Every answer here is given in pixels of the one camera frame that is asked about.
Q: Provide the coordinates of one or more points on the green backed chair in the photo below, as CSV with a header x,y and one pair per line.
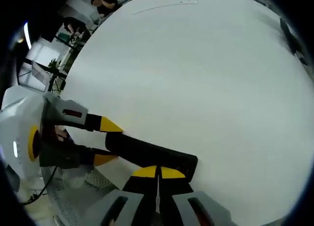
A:
x,y
64,37

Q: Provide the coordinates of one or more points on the black remote control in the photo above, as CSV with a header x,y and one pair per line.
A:
x,y
152,154

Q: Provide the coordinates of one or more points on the ceiling light strip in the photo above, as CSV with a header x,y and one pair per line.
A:
x,y
27,35

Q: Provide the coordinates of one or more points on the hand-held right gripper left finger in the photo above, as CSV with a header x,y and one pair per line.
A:
x,y
127,201

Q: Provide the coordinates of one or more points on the small green plant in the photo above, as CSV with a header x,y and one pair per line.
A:
x,y
54,65

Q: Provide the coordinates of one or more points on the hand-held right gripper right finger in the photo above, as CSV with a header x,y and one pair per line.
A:
x,y
186,204

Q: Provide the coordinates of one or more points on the white mesh basket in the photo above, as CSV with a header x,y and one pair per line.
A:
x,y
81,194

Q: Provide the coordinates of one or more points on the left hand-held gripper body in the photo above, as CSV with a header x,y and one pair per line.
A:
x,y
17,127

